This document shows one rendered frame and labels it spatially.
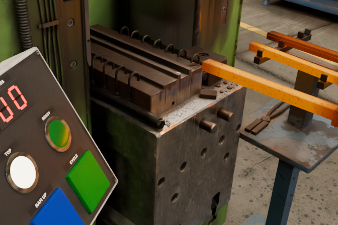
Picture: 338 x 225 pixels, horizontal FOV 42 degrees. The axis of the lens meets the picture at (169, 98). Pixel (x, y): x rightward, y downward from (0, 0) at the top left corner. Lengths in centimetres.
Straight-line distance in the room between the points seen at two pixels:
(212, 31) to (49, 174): 87
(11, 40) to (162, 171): 47
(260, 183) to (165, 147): 136
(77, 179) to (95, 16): 87
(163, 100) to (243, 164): 144
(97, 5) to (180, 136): 60
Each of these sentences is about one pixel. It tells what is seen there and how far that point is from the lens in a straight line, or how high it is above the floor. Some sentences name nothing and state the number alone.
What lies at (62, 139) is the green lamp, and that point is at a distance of 72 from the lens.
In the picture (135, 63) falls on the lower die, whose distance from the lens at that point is 117.
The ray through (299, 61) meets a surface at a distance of 133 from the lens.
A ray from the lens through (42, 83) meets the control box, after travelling 73.
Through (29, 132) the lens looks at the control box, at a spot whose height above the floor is 112.
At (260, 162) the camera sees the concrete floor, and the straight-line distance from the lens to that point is 252.
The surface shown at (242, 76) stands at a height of 105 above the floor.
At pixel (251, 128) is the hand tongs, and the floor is 71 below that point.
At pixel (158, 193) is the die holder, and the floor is 73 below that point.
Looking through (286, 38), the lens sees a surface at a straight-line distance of 147.
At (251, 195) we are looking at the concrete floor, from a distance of 230.
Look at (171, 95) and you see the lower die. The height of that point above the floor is 95.
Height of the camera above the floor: 149
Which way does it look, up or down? 30 degrees down
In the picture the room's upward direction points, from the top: 3 degrees clockwise
